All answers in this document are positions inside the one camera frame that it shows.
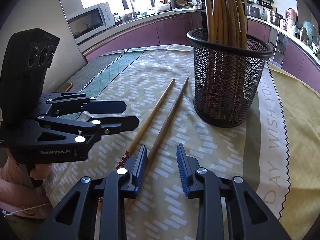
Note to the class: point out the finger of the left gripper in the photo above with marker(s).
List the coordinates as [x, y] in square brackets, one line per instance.
[105, 106]
[112, 124]

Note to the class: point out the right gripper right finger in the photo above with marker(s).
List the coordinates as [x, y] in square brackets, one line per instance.
[248, 216]

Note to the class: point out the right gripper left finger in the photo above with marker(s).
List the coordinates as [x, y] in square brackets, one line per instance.
[75, 215]

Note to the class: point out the lone wooden chopstick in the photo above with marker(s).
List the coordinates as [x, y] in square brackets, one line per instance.
[242, 25]

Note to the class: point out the pink sleeve left forearm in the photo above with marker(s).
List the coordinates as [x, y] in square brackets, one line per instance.
[17, 197]

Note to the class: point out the person left hand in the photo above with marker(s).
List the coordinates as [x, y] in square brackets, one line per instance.
[41, 171]

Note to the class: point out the patterned beige green tablecloth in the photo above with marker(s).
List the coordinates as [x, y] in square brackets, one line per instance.
[256, 149]

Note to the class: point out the white microwave oven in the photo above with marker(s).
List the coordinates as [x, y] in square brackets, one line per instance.
[88, 22]

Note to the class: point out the purple lower cabinets left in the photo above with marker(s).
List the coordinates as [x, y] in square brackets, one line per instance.
[161, 29]

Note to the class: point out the purple cabinets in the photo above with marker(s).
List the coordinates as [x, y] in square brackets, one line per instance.
[288, 52]
[161, 29]

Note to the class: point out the yellow green cloth mat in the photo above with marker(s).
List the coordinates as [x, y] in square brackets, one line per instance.
[301, 111]

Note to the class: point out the black mesh utensil cup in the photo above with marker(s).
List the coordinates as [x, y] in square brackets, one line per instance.
[226, 78]

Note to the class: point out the purple lower cabinets right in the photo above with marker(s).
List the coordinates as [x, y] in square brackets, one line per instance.
[288, 52]

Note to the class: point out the teal round appliance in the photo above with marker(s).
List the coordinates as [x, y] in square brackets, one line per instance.
[311, 33]

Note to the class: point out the steel cooking pot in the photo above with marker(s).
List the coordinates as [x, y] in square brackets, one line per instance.
[275, 18]

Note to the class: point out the pink electric kettle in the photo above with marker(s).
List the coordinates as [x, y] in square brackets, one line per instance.
[291, 16]

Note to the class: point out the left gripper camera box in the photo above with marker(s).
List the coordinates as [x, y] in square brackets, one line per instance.
[27, 57]

